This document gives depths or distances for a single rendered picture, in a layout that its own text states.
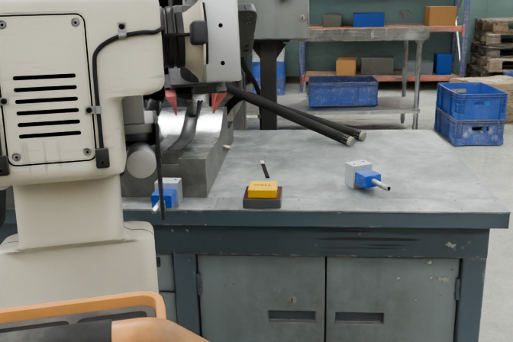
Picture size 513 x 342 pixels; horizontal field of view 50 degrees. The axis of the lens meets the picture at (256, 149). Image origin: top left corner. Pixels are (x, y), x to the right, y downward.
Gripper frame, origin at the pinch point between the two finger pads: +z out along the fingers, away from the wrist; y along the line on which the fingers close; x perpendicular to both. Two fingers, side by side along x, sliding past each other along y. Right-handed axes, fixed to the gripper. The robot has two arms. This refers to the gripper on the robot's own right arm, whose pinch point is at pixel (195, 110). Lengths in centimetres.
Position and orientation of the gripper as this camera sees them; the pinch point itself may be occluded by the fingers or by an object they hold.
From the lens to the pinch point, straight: 118.9
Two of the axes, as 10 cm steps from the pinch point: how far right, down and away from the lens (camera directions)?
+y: -9.8, 0.8, -1.9
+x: 1.9, 6.7, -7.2
